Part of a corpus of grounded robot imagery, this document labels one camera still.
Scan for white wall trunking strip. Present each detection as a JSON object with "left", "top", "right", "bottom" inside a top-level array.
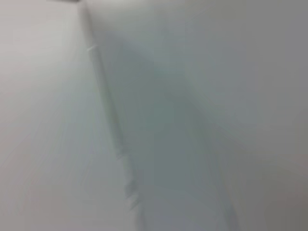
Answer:
[{"left": 78, "top": 1, "right": 145, "bottom": 210}]

